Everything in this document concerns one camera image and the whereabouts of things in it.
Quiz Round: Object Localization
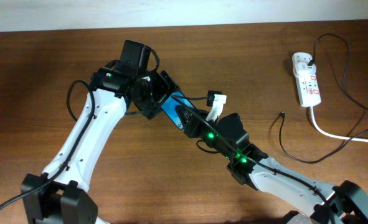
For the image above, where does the blue Samsung smartphone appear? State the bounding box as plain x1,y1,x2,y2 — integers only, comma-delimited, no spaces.
161,91,184,129

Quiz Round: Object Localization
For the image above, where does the black USB charging cable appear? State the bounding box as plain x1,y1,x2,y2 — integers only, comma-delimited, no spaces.
278,33,368,165

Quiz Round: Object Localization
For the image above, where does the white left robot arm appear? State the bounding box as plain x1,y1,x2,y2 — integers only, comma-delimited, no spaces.
21,40,180,224

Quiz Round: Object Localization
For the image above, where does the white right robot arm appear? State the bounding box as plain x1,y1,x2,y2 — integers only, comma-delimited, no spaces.
176,106,368,223

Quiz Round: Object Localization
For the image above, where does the white USB charger adapter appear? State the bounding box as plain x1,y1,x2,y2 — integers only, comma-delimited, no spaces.
293,60,316,77

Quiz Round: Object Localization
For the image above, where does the white power strip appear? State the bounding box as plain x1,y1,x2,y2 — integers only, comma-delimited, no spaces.
291,52,322,108

